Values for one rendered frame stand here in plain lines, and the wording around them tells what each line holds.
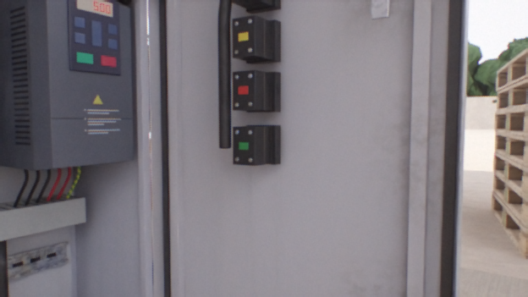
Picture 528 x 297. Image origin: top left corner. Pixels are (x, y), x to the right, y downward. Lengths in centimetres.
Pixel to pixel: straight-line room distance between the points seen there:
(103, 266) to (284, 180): 37
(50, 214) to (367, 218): 45
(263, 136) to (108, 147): 22
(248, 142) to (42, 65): 26
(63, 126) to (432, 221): 42
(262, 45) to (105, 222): 40
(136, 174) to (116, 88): 13
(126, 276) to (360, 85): 45
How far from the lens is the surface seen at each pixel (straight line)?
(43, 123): 53
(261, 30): 45
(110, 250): 70
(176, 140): 56
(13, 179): 70
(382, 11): 40
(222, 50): 46
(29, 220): 65
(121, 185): 65
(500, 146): 326
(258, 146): 43
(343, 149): 44
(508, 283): 197
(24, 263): 73
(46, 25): 53
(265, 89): 44
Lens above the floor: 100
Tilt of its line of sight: 4 degrees down
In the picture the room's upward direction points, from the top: straight up
